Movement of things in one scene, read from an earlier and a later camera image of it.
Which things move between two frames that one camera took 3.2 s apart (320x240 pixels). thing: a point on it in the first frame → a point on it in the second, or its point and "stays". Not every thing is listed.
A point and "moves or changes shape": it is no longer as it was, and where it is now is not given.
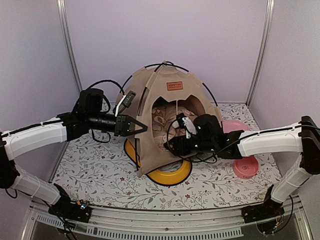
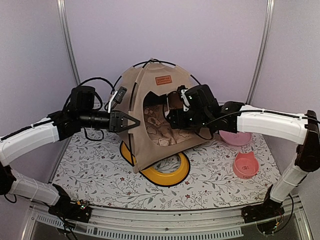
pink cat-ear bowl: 246,168 stays
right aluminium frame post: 262,53 stays
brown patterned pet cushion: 162,117 moves or changes shape
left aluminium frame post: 65,21 stays
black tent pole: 171,63 → 193,78
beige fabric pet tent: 169,82 moves or changes shape
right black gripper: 178,145 → 177,120
